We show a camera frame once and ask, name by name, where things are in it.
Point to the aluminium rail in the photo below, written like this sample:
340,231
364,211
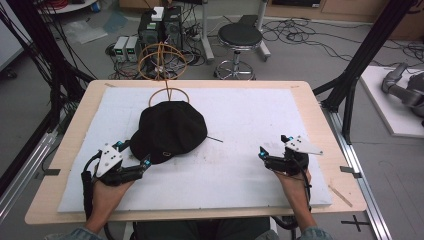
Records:
26,166
358,173

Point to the thin wooden stick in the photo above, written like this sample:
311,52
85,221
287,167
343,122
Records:
340,195

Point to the white foam mat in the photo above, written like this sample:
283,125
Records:
213,173

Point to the person's left hand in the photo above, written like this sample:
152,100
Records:
107,196

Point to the grey bench power supply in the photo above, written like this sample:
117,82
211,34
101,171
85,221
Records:
132,48
120,48

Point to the grey table leg frame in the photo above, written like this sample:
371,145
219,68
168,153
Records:
206,33

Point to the person's dark trouser legs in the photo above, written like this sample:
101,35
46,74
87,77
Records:
203,230

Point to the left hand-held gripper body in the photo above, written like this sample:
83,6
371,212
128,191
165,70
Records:
108,160

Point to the person's right hand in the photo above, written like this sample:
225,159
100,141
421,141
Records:
293,188

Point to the white floor platform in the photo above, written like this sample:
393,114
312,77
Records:
390,100

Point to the black computer tower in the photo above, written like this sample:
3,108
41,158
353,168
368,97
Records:
160,28

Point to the black cap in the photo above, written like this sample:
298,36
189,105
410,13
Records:
168,130

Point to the black metal frame stand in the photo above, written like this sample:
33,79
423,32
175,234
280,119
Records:
43,53
363,56

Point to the thin dark stick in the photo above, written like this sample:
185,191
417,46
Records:
215,138

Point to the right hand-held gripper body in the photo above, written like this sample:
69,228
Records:
293,156

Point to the black round stool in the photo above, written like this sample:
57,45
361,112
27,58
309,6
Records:
239,43

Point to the grey tape piece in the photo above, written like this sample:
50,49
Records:
348,170
51,172

